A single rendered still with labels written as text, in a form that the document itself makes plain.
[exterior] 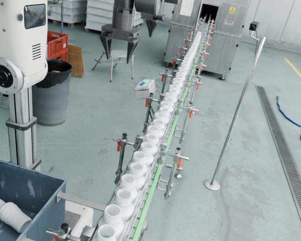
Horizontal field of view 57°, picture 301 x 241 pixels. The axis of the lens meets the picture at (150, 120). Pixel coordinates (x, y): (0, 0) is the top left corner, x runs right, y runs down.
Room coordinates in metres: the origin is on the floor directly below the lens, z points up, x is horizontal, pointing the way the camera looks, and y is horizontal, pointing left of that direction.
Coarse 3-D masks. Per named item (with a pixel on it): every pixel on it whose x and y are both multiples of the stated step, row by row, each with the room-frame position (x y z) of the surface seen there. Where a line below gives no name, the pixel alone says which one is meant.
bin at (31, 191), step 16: (0, 160) 0.80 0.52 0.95; (0, 176) 0.79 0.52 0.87; (16, 176) 0.78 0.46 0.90; (32, 176) 0.77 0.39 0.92; (48, 176) 0.77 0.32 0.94; (0, 192) 0.79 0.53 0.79; (16, 192) 0.78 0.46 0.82; (32, 192) 0.77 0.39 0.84; (48, 192) 0.77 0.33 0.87; (64, 192) 0.75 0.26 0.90; (32, 208) 0.78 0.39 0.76; (48, 208) 0.64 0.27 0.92; (64, 208) 0.76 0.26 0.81; (96, 208) 0.67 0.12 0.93; (0, 224) 0.70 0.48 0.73; (32, 224) 0.56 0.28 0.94; (48, 224) 0.64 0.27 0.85; (0, 240) 0.63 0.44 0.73; (16, 240) 0.49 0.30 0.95; (32, 240) 0.52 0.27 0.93; (48, 240) 0.64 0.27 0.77
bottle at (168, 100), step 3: (165, 99) 1.15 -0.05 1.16; (168, 99) 1.17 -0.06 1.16; (171, 99) 1.17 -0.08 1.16; (168, 102) 1.14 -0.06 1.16; (171, 102) 1.15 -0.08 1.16; (171, 105) 1.15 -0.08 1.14; (171, 108) 1.15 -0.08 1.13; (168, 111) 1.13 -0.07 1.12; (171, 111) 1.14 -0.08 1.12; (171, 114) 1.14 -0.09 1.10; (168, 126) 1.14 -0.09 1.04
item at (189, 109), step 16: (192, 32) 3.55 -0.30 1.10; (208, 32) 3.97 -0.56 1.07; (192, 80) 1.74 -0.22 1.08; (160, 96) 1.31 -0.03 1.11; (192, 96) 1.74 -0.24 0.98; (176, 112) 1.29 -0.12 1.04; (192, 112) 1.29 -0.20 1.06; (144, 128) 1.31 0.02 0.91; (176, 128) 1.32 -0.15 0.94; (128, 144) 0.88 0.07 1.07; (160, 160) 0.85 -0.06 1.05; (176, 160) 0.84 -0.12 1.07; (160, 176) 0.87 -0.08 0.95; (64, 224) 0.44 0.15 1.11; (64, 240) 0.42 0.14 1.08; (80, 240) 0.43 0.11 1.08; (128, 240) 0.42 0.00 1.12
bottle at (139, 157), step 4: (136, 152) 0.70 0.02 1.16; (140, 152) 0.71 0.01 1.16; (136, 156) 0.68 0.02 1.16; (140, 156) 0.71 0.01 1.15; (144, 156) 0.70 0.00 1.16; (136, 160) 0.67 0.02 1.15; (140, 160) 0.67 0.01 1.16; (144, 160) 0.68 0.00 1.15; (144, 164) 0.69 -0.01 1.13; (128, 168) 0.68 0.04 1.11; (144, 168) 0.68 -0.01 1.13; (128, 172) 0.68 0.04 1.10; (144, 172) 0.67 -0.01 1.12; (144, 176) 0.68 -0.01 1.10
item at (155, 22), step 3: (141, 15) 1.25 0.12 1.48; (144, 15) 1.25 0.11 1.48; (147, 15) 1.25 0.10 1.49; (141, 18) 1.25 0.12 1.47; (144, 18) 1.25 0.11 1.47; (147, 18) 1.25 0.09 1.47; (150, 18) 1.25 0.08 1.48; (153, 21) 1.24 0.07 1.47; (156, 21) 1.24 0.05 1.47; (159, 21) 1.30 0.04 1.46; (153, 24) 1.25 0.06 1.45; (156, 24) 1.29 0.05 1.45; (153, 27) 1.25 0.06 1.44; (153, 30) 1.29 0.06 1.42; (150, 33) 1.27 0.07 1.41; (150, 36) 1.27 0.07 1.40
